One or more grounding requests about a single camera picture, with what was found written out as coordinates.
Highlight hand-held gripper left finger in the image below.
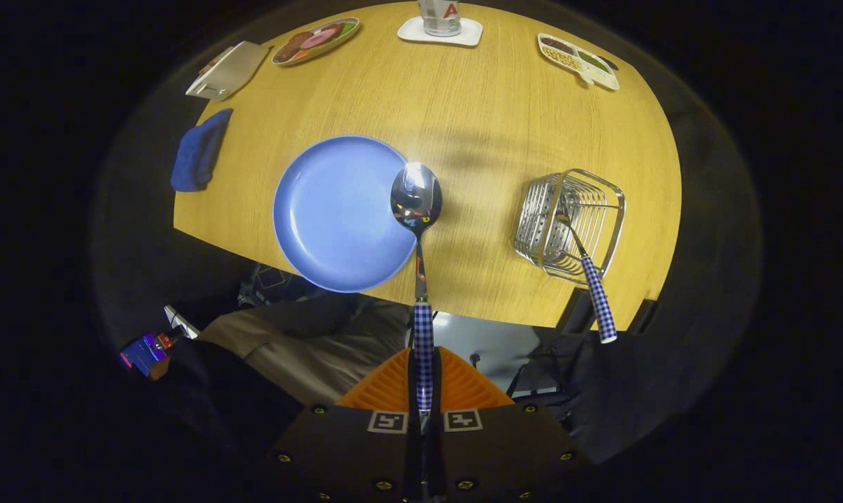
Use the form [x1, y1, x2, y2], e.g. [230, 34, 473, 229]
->
[271, 347, 422, 503]

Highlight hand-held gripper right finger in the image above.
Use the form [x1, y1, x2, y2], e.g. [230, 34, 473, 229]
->
[432, 346, 582, 503]

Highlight fork with checked blue handle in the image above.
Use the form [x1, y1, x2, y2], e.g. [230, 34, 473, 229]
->
[557, 210, 618, 344]

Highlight spoon with checked blue handle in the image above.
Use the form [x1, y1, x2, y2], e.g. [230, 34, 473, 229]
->
[390, 161, 444, 420]

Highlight person's khaki trousers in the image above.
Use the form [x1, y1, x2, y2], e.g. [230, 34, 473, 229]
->
[196, 297, 422, 406]

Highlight dark chair base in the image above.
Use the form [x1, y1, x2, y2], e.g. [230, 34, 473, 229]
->
[505, 328, 603, 427]

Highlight person's dark sleeve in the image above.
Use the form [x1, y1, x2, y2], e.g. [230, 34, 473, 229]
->
[159, 339, 303, 448]

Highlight black box with yellow outline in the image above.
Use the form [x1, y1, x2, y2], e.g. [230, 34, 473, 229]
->
[250, 264, 293, 293]

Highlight blue round plate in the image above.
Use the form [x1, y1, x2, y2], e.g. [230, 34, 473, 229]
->
[272, 135, 422, 293]

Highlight white shoe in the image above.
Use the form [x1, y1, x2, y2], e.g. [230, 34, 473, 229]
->
[164, 305, 203, 340]

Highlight smartphone with lit screen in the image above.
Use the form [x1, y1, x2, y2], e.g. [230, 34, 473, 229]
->
[119, 333, 170, 378]

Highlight blue folded cloth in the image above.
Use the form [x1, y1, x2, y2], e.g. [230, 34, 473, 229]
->
[170, 108, 234, 193]

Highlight white divided snack tray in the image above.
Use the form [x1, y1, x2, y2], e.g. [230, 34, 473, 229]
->
[537, 33, 620, 92]

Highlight white square coaster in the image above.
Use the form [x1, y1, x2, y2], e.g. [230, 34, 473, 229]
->
[397, 16, 484, 48]

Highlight white toaster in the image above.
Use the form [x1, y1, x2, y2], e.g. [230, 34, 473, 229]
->
[185, 41, 271, 102]

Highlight oval plate of food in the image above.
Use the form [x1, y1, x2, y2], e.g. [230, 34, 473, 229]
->
[271, 17, 361, 67]

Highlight white bottle green cap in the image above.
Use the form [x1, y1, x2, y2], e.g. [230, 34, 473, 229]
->
[418, 0, 462, 38]

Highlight black table bracket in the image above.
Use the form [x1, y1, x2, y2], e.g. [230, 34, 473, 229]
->
[557, 286, 594, 334]
[627, 298, 661, 336]

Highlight metal wire basket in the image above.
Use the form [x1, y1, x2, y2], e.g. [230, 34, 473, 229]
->
[513, 168, 626, 284]

